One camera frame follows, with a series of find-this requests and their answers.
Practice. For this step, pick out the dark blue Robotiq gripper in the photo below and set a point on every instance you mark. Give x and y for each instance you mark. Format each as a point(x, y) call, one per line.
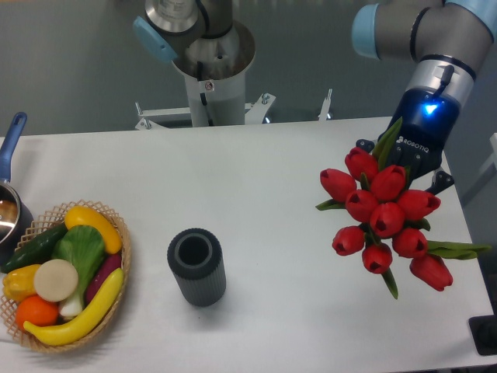
point(426, 123)

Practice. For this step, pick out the red tulip bouquet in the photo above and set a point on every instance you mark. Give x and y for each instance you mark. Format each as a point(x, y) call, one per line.
point(391, 216)

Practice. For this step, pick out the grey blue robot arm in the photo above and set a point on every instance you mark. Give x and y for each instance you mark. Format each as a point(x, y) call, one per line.
point(448, 40)

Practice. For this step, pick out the dark grey ribbed vase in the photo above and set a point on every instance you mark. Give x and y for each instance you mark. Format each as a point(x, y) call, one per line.
point(196, 260)

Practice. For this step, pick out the black device at edge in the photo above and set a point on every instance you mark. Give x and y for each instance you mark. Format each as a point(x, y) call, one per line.
point(483, 331)

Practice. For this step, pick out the purple sweet potato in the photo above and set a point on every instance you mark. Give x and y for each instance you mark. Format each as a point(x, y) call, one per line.
point(109, 264)

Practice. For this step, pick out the yellow squash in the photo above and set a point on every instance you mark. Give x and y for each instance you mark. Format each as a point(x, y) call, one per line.
point(82, 215)

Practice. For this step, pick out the green bok choy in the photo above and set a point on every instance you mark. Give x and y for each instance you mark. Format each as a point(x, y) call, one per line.
point(83, 247)

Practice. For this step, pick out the woven wicker basket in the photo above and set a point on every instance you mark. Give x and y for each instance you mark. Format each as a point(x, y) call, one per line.
point(50, 219)

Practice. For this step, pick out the beige round disc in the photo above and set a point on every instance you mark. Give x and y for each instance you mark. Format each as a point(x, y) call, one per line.
point(55, 280)

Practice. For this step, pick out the dark green cucumber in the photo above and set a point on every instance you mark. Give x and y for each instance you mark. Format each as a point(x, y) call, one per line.
point(36, 251)

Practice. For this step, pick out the yellow banana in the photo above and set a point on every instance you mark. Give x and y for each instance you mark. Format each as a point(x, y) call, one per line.
point(86, 321)

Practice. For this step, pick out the orange fruit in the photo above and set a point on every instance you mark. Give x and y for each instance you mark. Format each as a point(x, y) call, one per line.
point(36, 310)

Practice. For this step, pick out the yellow bell pepper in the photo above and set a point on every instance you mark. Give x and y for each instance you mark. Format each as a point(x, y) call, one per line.
point(19, 284)

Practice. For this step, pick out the white frame at right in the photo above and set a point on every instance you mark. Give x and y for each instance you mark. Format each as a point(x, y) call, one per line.
point(486, 173)

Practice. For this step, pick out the white metal base frame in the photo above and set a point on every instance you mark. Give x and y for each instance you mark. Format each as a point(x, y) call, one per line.
point(263, 111)

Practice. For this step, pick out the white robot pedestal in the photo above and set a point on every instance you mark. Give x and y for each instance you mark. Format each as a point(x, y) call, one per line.
point(214, 74)

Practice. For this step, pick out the blue handled saucepan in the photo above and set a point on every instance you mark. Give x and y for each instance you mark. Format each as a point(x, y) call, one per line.
point(15, 215)

